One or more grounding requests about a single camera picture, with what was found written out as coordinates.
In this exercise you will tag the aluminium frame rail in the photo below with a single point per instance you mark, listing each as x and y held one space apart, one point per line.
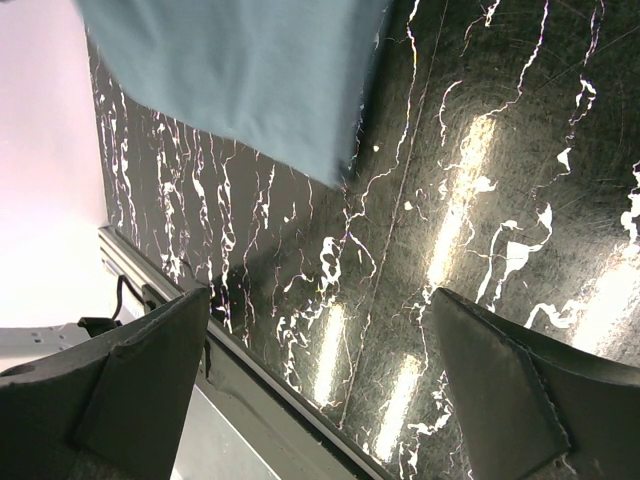
245 422

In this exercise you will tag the blue-grey t-shirt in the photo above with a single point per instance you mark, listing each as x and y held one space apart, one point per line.
286 78

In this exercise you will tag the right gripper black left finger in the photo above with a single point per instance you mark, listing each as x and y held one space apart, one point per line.
112 407

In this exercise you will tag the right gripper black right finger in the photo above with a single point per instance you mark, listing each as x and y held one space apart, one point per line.
526 401

